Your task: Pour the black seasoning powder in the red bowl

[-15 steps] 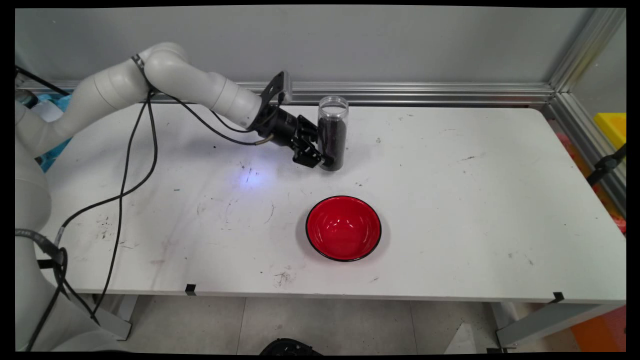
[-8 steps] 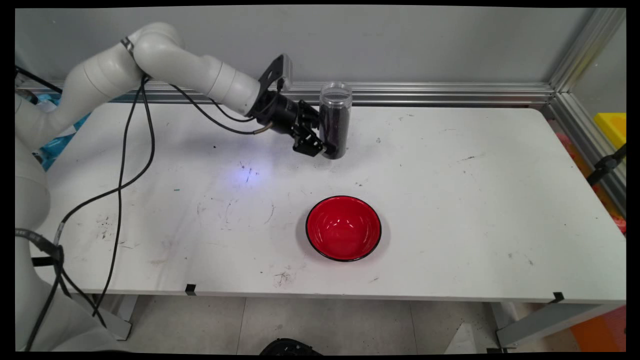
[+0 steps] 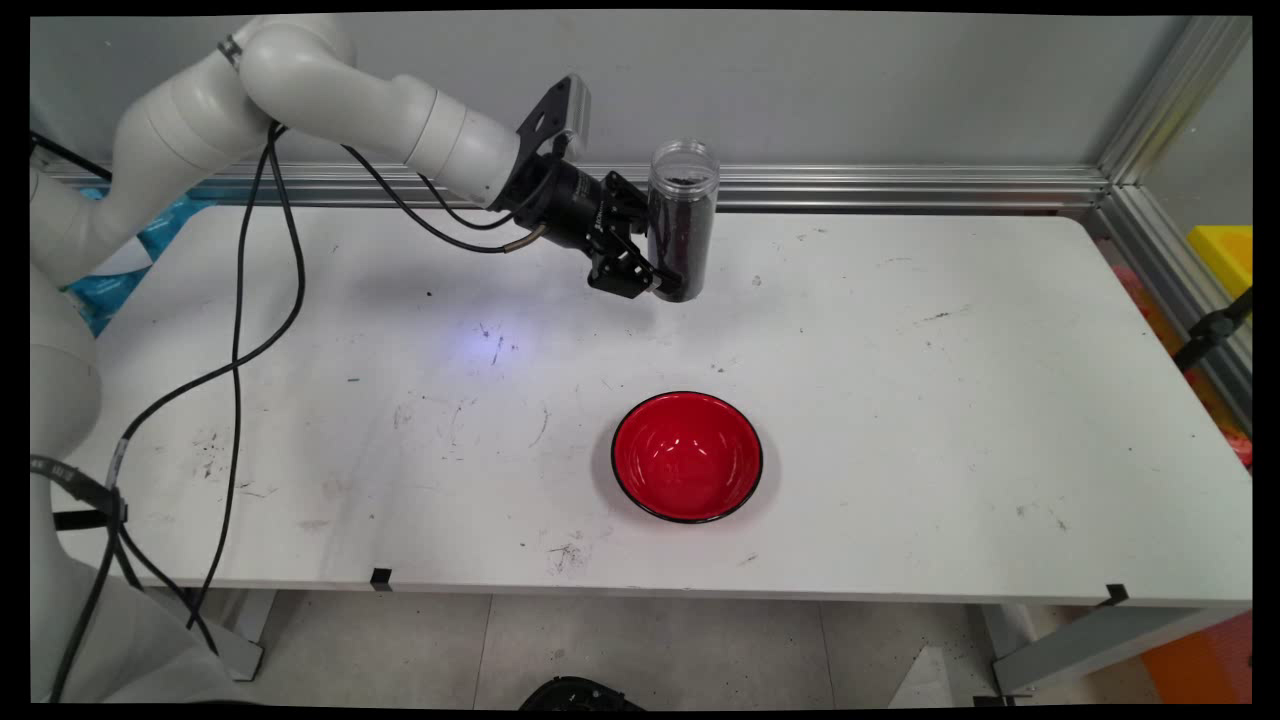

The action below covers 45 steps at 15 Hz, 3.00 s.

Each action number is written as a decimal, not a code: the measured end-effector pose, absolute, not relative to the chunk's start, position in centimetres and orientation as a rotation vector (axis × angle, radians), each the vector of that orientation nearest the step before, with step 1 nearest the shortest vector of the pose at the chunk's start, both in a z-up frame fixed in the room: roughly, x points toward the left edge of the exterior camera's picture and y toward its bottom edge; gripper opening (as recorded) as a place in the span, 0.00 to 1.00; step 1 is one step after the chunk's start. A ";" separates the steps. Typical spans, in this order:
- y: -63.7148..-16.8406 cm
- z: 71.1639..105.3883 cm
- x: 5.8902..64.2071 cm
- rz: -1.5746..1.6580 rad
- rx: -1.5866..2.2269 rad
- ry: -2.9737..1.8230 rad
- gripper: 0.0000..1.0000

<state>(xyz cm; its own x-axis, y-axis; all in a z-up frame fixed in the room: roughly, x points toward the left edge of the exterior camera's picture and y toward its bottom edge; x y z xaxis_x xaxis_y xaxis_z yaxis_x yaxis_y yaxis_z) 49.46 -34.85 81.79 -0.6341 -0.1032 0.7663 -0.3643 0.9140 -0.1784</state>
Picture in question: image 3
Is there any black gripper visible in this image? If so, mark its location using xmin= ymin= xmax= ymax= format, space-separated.
xmin=492 ymin=150 xmax=691 ymax=301

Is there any clear jar with black grains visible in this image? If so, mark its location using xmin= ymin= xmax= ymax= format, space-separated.
xmin=647 ymin=139 xmax=721 ymax=303

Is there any red bowl black rim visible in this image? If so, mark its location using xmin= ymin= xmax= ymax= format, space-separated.
xmin=611 ymin=391 xmax=765 ymax=525

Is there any blue plastic bag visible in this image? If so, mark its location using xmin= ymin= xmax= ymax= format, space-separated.
xmin=60 ymin=190 xmax=216 ymax=336

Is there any black object on floor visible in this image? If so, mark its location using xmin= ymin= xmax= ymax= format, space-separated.
xmin=518 ymin=676 xmax=646 ymax=711

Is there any white table leg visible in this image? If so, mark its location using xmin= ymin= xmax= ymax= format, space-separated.
xmin=978 ymin=603 xmax=1253 ymax=698
xmin=170 ymin=588 xmax=276 ymax=683

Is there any black clamp stand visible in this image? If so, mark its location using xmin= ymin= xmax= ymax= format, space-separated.
xmin=1173 ymin=288 xmax=1253 ymax=374

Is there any yellow plastic box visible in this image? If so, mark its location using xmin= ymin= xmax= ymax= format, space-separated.
xmin=1186 ymin=226 xmax=1253 ymax=299

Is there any orange box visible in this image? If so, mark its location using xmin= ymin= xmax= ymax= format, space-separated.
xmin=1140 ymin=610 xmax=1253 ymax=704

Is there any black cable with metal plug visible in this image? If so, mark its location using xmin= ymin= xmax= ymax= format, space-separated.
xmin=45 ymin=120 xmax=549 ymax=701

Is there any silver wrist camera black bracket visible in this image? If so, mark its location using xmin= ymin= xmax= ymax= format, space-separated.
xmin=514 ymin=74 xmax=593 ymax=166

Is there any long aluminium frame rail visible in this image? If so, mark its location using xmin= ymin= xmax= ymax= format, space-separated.
xmin=30 ymin=160 xmax=1113 ymax=214

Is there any black camera cable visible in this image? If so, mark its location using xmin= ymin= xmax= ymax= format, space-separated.
xmin=185 ymin=125 xmax=561 ymax=631

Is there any short aluminium frame rail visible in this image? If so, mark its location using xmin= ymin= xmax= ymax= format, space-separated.
xmin=1095 ymin=185 xmax=1253 ymax=433

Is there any upright aluminium frame post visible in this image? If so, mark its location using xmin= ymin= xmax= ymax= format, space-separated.
xmin=1097 ymin=15 xmax=1251 ymax=189

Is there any loose black cable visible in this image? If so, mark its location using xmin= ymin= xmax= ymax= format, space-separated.
xmin=30 ymin=130 xmax=113 ymax=183

